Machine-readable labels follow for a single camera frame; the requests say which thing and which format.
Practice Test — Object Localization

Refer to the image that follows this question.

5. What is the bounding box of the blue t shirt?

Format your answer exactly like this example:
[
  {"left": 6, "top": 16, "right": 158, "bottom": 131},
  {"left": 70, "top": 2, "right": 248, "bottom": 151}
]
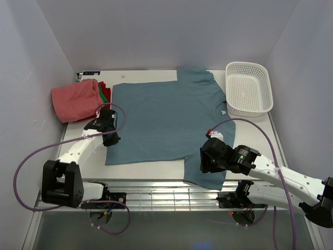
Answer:
[{"left": 106, "top": 68, "right": 236, "bottom": 190}]

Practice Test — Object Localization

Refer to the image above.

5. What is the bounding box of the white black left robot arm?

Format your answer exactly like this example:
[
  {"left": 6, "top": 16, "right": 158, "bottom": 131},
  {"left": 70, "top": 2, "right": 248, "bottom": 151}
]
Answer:
[{"left": 41, "top": 108, "right": 120, "bottom": 208}]

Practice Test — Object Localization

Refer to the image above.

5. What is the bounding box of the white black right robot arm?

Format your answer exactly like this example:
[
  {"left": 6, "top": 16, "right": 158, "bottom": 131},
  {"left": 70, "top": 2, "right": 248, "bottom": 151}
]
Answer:
[{"left": 200, "top": 137, "right": 332, "bottom": 228}]

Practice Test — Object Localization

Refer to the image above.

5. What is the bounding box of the dark red folded t shirt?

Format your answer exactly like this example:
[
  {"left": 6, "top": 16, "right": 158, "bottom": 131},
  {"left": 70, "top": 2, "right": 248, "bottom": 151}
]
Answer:
[{"left": 99, "top": 81, "right": 111, "bottom": 102}]

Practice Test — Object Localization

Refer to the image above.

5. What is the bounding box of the green folded t shirt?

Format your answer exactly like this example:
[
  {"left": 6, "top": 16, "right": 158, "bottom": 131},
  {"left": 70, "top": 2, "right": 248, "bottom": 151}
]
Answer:
[{"left": 98, "top": 83, "right": 108, "bottom": 103}]

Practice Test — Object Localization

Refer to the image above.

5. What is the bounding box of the pink folded t shirt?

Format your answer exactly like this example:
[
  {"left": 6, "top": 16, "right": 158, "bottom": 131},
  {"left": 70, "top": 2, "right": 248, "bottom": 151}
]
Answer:
[{"left": 51, "top": 79, "right": 103, "bottom": 123}]

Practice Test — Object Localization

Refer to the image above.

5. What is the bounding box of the blue label sticker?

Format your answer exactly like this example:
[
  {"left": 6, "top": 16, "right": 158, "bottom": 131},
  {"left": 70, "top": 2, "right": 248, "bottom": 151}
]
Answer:
[{"left": 82, "top": 71, "right": 100, "bottom": 76}]

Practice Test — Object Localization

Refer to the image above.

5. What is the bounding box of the white perforated plastic basket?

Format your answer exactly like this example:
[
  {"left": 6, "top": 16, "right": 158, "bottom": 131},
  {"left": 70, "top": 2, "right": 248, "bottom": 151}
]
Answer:
[{"left": 225, "top": 61, "right": 274, "bottom": 117}]

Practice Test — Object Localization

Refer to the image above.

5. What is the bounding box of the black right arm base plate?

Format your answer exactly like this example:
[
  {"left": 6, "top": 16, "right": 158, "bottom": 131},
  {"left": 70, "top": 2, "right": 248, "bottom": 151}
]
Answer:
[{"left": 216, "top": 191, "right": 266, "bottom": 209}]

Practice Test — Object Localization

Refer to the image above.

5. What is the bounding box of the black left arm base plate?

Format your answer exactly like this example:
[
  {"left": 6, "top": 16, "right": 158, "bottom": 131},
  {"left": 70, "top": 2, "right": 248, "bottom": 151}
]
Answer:
[{"left": 80, "top": 192, "right": 127, "bottom": 210}]

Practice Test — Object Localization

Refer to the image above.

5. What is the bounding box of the aluminium table front rail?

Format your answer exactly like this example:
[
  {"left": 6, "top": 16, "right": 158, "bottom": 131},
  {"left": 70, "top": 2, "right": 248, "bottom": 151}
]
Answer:
[{"left": 33, "top": 179, "right": 313, "bottom": 213}]

